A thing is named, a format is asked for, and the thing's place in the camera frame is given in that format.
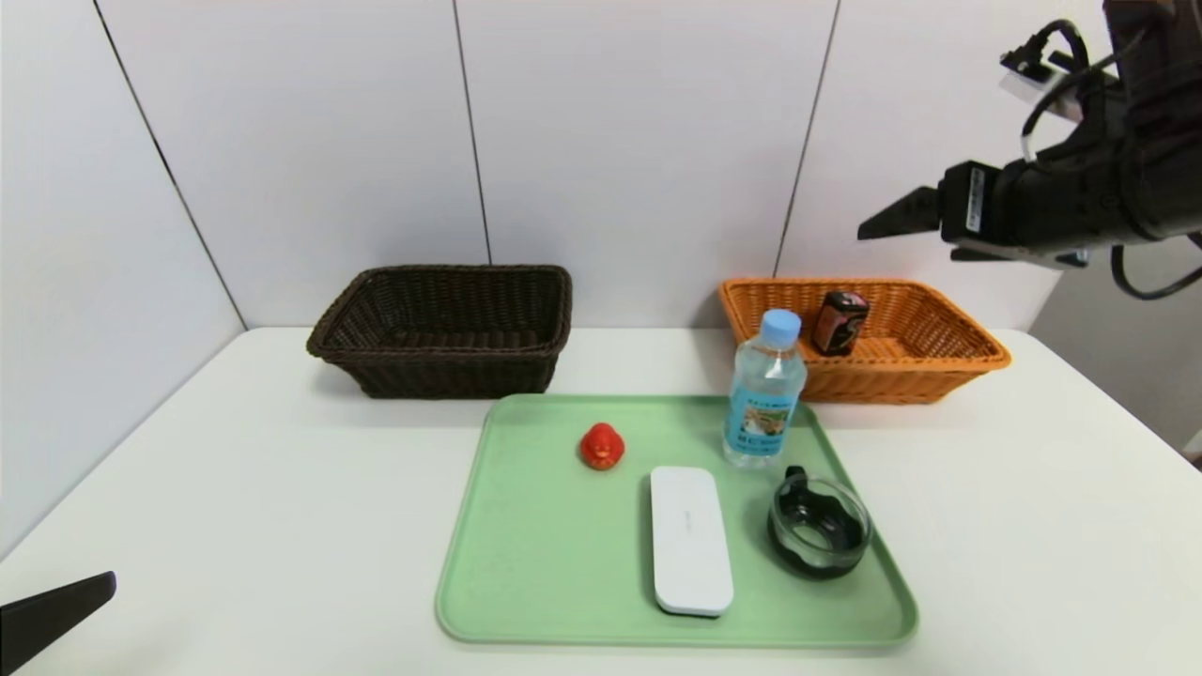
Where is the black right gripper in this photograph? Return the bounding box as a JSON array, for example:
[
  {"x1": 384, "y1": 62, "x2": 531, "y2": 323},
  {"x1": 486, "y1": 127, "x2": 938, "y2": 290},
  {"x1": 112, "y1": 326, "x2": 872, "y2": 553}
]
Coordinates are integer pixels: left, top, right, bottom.
[{"x1": 856, "y1": 128, "x2": 1146, "y2": 271}]

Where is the small black red snack can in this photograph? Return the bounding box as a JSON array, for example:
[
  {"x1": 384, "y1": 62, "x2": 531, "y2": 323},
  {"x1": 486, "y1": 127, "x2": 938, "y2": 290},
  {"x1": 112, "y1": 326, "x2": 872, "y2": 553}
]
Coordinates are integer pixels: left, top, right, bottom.
[{"x1": 811, "y1": 290, "x2": 871, "y2": 358}]

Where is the clear water bottle blue cap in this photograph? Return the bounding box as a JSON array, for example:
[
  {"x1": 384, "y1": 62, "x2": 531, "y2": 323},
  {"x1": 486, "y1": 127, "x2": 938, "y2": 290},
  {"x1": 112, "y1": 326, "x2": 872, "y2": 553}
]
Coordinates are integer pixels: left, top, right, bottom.
[{"x1": 721, "y1": 308, "x2": 809, "y2": 470}]

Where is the white oblong case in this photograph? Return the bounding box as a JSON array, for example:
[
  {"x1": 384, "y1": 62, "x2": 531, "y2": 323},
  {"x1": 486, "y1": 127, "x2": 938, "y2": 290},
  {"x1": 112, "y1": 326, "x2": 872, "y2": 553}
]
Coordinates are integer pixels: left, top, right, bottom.
[{"x1": 650, "y1": 466, "x2": 735, "y2": 619}]

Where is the orange wicker basket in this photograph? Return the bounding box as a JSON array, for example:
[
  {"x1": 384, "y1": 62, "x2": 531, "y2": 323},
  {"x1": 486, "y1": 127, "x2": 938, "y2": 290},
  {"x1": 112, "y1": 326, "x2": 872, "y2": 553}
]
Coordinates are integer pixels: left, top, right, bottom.
[{"x1": 719, "y1": 277, "x2": 1012, "y2": 406}]

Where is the dark brown wicker basket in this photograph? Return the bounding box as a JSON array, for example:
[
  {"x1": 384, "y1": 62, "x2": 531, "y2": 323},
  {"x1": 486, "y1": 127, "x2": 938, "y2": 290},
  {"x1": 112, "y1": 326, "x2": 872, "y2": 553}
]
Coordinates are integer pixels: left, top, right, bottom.
[{"x1": 306, "y1": 265, "x2": 573, "y2": 400}]

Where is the red rubber duck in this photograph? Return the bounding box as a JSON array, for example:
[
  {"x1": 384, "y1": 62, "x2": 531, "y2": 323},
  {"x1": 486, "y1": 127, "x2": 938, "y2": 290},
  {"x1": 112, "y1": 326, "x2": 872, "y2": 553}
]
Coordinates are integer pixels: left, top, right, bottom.
[{"x1": 578, "y1": 422, "x2": 626, "y2": 471}]

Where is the light green plastic tray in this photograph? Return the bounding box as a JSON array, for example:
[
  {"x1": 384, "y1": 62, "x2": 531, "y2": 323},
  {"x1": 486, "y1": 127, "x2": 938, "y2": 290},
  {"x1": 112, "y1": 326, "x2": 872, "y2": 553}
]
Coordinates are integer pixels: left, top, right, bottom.
[{"x1": 434, "y1": 393, "x2": 919, "y2": 649}]

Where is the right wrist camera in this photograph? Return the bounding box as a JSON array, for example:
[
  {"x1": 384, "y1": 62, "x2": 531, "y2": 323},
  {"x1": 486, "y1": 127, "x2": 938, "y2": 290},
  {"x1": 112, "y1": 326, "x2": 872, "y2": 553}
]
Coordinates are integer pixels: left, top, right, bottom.
[{"x1": 998, "y1": 47, "x2": 1081, "y2": 121}]

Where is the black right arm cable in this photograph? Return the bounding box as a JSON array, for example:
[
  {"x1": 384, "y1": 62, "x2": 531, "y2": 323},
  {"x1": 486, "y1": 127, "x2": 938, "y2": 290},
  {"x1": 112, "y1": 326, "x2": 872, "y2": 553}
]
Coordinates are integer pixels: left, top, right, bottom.
[{"x1": 1019, "y1": 19, "x2": 1202, "y2": 301}]

